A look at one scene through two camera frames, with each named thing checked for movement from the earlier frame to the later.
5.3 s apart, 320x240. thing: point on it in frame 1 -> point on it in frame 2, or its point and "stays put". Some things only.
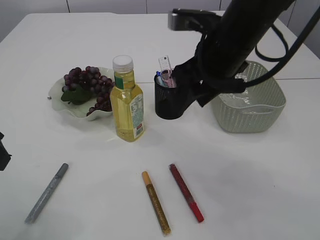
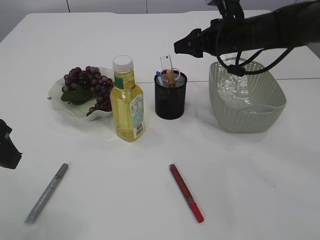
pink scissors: x=168 y=78 stays put
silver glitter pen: x=46 y=193 stays put
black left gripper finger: x=5 y=156 -> x=10 y=156
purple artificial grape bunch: x=81 y=86 stays put
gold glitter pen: x=162 y=221 -> x=170 y=79
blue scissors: x=159 y=79 stays put
